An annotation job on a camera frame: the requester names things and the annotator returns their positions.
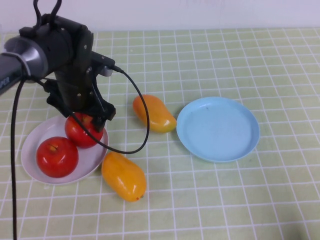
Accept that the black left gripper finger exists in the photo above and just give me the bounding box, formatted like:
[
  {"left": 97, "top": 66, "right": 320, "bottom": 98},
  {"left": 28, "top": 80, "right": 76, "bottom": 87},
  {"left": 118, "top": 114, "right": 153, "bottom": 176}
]
[
  {"left": 91, "top": 99, "right": 117, "bottom": 133},
  {"left": 45, "top": 79, "right": 75, "bottom": 119}
]

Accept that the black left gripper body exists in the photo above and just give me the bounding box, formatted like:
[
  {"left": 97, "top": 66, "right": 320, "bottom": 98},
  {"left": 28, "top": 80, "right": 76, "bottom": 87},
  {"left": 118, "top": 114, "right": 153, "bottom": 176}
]
[{"left": 53, "top": 63, "right": 105, "bottom": 113}]

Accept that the shiny red plastic apple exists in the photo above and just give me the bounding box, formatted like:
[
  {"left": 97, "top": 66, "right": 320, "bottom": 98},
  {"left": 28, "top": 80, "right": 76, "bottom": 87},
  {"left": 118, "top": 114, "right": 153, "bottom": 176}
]
[
  {"left": 36, "top": 136, "right": 80, "bottom": 179},
  {"left": 64, "top": 112, "right": 104, "bottom": 149}
]

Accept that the orange mango with red blush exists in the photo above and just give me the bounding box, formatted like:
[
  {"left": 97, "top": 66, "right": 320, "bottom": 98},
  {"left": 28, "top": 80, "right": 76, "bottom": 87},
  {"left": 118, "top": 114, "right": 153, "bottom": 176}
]
[{"left": 132, "top": 94, "right": 178, "bottom": 133}]

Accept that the plain yellow-orange mango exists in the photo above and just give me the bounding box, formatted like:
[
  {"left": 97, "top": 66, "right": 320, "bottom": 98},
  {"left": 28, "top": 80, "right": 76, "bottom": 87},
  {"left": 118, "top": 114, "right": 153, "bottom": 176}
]
[{"left": 101, "top": 151, "right": 147, "bottom": 203}]

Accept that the white round plastic plate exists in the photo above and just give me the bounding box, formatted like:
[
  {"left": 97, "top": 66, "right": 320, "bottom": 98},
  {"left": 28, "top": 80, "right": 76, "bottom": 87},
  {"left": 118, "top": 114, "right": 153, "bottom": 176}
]
[{"left": 21, "top": 113, "right": 110, "bottom": 186}]

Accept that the light blue round plate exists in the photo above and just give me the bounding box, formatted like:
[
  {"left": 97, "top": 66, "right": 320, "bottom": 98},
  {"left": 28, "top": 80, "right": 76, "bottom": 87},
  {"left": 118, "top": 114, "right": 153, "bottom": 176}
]
[{"left": 176, "top": 96, "right": 261, "bottom": 164}]

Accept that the white zip tie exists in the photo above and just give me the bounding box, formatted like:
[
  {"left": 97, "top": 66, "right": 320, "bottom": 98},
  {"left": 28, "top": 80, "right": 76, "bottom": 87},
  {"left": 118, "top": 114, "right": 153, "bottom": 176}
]
[{"left": 1, "top": 51, "right": 32, "bottom": 76}]

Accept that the green white checkered tablecloth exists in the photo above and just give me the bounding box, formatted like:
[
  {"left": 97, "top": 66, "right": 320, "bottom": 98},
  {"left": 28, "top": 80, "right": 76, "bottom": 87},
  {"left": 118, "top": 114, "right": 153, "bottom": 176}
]
[{"left": 0, "top": 28, "right": 320, "bottom": 240}]

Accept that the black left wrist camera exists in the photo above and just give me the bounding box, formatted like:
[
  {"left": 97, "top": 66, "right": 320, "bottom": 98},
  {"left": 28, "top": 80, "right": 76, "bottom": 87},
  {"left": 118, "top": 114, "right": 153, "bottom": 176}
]
[{"left": 90, "top": 51, "right": 125, "bottom": 77}]

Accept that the thick black camera cable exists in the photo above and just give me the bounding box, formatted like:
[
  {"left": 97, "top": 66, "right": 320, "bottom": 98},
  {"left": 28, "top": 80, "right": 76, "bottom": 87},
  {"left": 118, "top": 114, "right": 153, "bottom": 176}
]
[{"left": 9, "top": 65, "right": 151, "bottom": 240}]

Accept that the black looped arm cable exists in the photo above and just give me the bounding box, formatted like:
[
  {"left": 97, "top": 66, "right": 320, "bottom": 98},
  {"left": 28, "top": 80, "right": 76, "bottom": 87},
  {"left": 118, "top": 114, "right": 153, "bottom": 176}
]
[{"left": 32, "top": 0, "right": 62, "bottom": 26}]

